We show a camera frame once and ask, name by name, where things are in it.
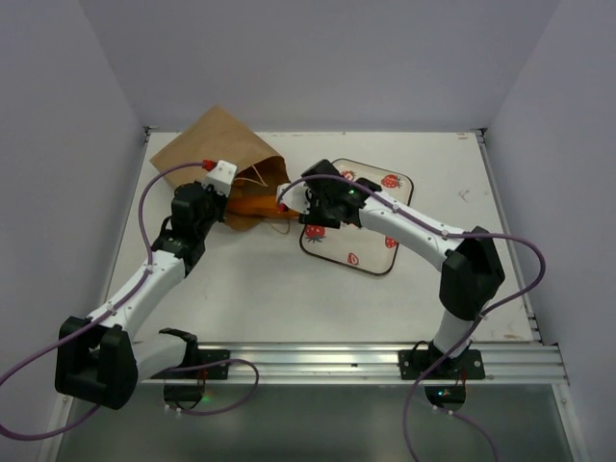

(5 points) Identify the orange fake baguette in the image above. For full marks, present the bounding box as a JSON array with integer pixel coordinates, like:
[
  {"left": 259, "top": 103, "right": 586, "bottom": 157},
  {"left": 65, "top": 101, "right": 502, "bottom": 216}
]
[{"left": 227, "top": 195, "right": 289, "bottom": 219}]

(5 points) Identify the brown paper bag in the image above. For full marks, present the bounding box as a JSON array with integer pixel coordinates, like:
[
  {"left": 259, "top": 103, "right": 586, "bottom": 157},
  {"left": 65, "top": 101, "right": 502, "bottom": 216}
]
[{"left": 150, "top": 106, "right": 297, "bottom": 231}]

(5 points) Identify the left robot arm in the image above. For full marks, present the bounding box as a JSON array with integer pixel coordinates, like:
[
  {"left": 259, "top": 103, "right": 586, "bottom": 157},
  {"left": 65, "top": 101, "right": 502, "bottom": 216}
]
[{"left": 55, "top": 180, "right": 231, "bottom": 410}]

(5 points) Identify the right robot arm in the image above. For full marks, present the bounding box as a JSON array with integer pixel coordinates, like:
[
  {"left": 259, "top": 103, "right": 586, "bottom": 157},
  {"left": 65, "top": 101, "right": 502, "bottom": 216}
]
[{"left": 278, "top": 160, "right": 505, "bottom": 378}]

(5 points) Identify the strawberry print tray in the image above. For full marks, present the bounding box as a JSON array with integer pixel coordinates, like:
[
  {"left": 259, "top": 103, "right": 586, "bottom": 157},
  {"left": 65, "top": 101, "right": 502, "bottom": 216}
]
[{"left": 299, "top": 158, "right": 414, "bottom": 276}]

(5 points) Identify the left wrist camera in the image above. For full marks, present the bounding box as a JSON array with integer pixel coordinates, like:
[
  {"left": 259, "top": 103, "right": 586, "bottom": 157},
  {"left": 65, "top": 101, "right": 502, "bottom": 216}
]
[{"left": 201, "top": 160, "right": 238, "bottom": 197}]

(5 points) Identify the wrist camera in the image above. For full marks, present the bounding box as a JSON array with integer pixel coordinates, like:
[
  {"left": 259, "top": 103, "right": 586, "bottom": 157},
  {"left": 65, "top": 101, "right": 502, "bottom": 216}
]
[
  {"left": 276, "top": 190, "right": 310, "bottom": 216},
  {"left": 201, "top": 160, "right": 238, "bottom": 197}
]

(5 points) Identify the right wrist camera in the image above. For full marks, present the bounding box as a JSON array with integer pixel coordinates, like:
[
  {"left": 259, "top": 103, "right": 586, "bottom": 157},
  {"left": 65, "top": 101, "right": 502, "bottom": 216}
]
[{"left": 276, "top": 190, "right": 310, "bottom": 216}]

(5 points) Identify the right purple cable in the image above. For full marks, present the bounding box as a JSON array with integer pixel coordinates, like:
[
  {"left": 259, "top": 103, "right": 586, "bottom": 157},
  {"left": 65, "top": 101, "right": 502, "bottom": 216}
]
[{"left": 276, "top": 173, "right": 550, "bottom": 462}]

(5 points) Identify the purple cable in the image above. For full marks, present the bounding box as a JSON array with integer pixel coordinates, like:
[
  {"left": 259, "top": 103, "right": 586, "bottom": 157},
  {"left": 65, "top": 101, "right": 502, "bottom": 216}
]
[
  {"left": 0, "top": 161, "right": 262, "bottom": 443},
  {"left": 276, "top": 173, "right": 550, "bottom": 462}
]

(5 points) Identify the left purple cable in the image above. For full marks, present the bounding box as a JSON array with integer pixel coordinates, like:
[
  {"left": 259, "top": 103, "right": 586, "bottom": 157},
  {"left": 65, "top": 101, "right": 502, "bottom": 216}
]
[{"left": 0, "top": 161, "right": 262, "bottom": 443}]

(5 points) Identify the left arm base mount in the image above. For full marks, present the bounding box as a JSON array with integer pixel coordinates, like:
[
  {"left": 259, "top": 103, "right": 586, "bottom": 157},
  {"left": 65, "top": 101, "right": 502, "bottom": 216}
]
[{"left": 158, "top": 347, "right": 230, "bottom": 411}]

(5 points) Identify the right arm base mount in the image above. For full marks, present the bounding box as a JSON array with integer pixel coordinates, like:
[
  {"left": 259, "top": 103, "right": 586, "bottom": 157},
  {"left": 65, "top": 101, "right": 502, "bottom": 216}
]
[{"left": 398, "top": 341, "right": 486, "bottom": 412}]

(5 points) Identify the aluminium frame rail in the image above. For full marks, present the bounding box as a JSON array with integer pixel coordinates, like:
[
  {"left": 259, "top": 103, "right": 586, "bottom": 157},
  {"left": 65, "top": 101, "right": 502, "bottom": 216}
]
[{"left": 62, "top": 342, "right": 564, "bottom": 385}]

